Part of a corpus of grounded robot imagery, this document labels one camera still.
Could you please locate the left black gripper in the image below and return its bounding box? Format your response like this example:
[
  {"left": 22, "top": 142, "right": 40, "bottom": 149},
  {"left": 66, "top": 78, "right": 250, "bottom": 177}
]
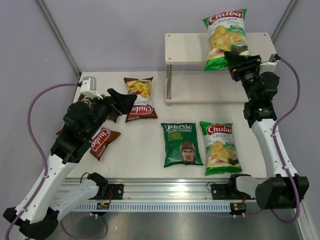
[{"left": 85, "top": 88, "right": 137, "bottom": 140}]

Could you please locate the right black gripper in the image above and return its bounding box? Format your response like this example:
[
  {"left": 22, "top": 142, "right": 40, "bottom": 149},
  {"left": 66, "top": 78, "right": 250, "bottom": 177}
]
[{"left": 224, "top": 52, "right": 263, "bottom": 103}]

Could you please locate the green Chuba cassava chips bag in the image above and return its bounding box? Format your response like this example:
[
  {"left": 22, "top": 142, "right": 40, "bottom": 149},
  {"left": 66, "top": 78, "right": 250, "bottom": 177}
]
[{"left": 202, "top": 8, "right": 251, "bottom": 72}]

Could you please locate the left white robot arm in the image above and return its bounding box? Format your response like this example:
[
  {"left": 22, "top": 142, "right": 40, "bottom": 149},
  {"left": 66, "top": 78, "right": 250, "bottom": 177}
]
[{"left": 3, "top": 88, "right": 137, "bottom": 240}]

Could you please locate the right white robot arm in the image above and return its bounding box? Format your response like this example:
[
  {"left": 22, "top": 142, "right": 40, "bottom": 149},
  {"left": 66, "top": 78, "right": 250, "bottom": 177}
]
[{"left": 224, "top": 52, "right": 309, "bottom": 210}]

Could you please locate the brown Chuba cassava chips bag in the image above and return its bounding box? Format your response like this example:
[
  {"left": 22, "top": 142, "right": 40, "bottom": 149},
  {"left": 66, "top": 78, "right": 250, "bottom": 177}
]
[{"left": 123, "top": 76, "right": 158, "bottom": 123}]

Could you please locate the white two-tier wooden shelf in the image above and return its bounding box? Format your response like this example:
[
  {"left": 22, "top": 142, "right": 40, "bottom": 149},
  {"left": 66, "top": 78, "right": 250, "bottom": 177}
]
[{"left": 164, "top": 32, "right": 281, "bottom": 107}]

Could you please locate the dark green Real chips bag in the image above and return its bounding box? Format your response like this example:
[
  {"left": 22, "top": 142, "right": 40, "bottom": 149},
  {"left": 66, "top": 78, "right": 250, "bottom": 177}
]
[{"left": 160, "top": 122, "right": 203, "bottom": 168}]

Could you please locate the brown Kettle sea salt bag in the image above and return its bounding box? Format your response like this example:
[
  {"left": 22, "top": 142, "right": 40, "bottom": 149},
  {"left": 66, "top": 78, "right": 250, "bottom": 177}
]
[{"left": 77, "top": 93, "right": 118, "bottom": 123}]

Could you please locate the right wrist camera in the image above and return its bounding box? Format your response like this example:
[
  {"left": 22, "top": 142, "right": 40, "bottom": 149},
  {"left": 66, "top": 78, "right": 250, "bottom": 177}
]
[{"left": 259, "top": 53, "right": 281, "bottom": 75}]

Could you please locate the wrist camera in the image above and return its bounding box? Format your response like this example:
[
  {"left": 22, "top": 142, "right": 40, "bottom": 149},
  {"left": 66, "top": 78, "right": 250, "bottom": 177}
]
[
  {"left": 79, "top": 76, "right": 105, "bottom": 100},
  {"left": 259, "top": 53, "right": 281, "bottom": 75}
]

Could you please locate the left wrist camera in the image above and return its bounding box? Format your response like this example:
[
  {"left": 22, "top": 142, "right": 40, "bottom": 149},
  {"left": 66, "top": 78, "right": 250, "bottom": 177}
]
[{"left": 79, "top": 76, "right": 105, "bottom": 100}]

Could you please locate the right aluminium frame post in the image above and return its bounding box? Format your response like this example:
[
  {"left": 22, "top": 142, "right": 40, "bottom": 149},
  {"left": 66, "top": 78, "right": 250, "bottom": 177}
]
[{"left": 271, "top": 0, "right": 300, "bottom": 44}]

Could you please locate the aluminium frame post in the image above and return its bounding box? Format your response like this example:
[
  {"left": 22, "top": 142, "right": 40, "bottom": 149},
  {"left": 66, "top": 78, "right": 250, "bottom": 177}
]
[
  {"left": 34, "top": 0, "right": 82, "bottom": 79},
  {"left": 271, "top": 0, "right": 300, "bottom": 44}
]

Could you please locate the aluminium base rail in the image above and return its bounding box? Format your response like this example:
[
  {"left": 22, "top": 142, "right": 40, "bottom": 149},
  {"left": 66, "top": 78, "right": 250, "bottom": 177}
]
[{"left": 32, "top": 177, "right": 276, "bottom": 213}]

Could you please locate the left aluminium frame post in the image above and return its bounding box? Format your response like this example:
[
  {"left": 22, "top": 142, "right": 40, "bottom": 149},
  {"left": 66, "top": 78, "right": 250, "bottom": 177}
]
[{"left": 34, "top": 0, "right": 82, "bottom": 79}]

